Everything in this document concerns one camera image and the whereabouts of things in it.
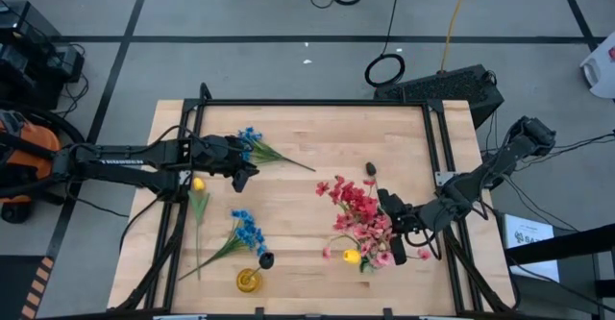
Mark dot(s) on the black artificial flower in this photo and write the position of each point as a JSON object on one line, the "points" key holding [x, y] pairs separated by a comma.
{"points": [[370, 168], [266, 260]]}

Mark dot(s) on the yellow glass vase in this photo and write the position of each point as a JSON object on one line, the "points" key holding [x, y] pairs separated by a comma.
{"points": [[247, 284]]}

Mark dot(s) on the pink artificial flower bunch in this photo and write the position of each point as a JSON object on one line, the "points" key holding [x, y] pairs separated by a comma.
{"points": [[370, 233]]}

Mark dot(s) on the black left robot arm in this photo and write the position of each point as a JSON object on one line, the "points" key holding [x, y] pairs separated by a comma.
{"points": [[120, 164]]}

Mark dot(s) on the white box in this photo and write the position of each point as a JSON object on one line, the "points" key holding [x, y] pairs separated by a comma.
{"points": [[603, 70]]}

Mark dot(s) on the orange vacuum cleaner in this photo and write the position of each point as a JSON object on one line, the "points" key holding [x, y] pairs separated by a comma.
{"points": [[45, 140], [72, 128]]}

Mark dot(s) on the black beam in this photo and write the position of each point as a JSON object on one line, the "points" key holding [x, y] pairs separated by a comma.
{"points": [[567, 245]]}

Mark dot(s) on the blue artificial flower bunch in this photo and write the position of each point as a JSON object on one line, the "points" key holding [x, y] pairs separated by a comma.
{"points": [[247, 228], [251, 135]]}

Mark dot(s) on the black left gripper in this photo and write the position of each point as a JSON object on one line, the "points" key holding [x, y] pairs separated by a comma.
{"points": [[216, 154]]}

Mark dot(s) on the white printed sign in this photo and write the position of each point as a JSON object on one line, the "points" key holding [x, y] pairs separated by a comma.
{"points": [[528, 228]]}

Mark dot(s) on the black aluminium table frame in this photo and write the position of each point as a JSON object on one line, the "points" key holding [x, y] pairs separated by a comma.
{"points": [[312, 102]]}

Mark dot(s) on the black electronics box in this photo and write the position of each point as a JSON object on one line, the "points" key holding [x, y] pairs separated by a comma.
{"points": [[29, 75]]}

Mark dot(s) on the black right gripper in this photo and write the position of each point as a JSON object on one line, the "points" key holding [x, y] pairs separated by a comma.
{"points": [[408, 219]]}

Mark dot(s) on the red artificial flower bunch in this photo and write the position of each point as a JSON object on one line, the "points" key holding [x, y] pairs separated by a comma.
{"points": [[355, 197]]}

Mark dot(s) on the black equipment case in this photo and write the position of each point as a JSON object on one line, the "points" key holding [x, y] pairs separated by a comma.
{"points": [[24, 22]]}

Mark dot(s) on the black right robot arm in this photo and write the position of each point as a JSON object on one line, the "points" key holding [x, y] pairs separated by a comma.
{"points": [[480, 176]]}

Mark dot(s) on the black computer tower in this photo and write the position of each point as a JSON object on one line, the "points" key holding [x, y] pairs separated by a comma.
{"points": [[447, 87]]}

